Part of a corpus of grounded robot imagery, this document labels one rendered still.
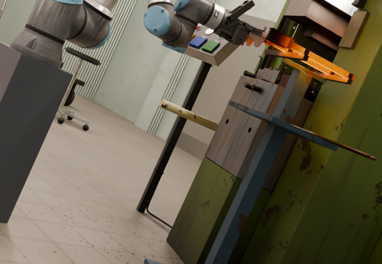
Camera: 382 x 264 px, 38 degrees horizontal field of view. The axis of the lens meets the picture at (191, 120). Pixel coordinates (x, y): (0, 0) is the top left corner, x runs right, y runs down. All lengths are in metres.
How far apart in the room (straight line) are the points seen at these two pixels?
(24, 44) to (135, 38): 7.79
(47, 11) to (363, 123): 1.33
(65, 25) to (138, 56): 7.51
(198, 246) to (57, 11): 1.21
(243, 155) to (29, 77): 1.01
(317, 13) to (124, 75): 7.17
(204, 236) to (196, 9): 1.06
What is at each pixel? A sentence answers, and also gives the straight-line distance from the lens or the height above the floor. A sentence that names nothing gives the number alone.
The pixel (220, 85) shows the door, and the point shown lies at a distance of 8.02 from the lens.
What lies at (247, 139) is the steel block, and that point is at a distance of 2.51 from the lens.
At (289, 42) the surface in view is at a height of 1.03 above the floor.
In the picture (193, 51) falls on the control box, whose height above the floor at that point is 0.95.
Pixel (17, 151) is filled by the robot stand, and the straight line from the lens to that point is 2.09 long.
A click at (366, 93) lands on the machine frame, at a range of 2.41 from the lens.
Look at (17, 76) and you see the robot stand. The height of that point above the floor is 0.52.
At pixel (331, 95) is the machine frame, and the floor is 0.96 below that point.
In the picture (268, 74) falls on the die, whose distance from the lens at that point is 2.72.
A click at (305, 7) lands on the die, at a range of 2.73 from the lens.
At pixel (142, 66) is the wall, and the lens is 9.39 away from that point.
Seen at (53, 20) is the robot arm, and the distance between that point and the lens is 2.06.
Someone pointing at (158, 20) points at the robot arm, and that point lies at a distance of 1.86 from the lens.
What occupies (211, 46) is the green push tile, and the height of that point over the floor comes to 1.00.
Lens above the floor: 0.69
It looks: 2 degrees down
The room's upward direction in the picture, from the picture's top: 24 degrees clockwise
